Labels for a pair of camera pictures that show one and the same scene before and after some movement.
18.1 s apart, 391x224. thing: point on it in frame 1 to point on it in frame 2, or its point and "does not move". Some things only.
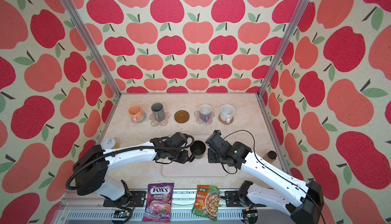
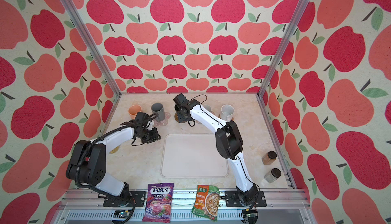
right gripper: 210,156 to 180,118
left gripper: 185,159 to 155,136
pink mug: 136,112 does not move
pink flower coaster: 155,123 does not move
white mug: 226,113 does not move
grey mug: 158,111 does not move
